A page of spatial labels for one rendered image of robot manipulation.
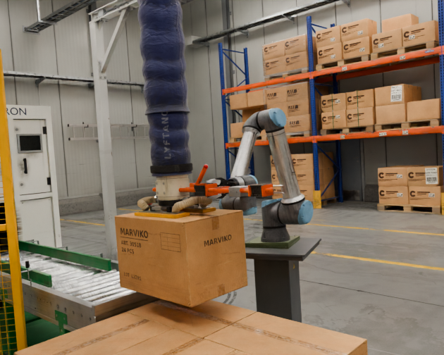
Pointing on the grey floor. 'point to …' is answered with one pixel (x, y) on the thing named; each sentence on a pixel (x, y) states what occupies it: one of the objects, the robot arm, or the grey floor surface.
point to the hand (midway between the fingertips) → (209, 189)
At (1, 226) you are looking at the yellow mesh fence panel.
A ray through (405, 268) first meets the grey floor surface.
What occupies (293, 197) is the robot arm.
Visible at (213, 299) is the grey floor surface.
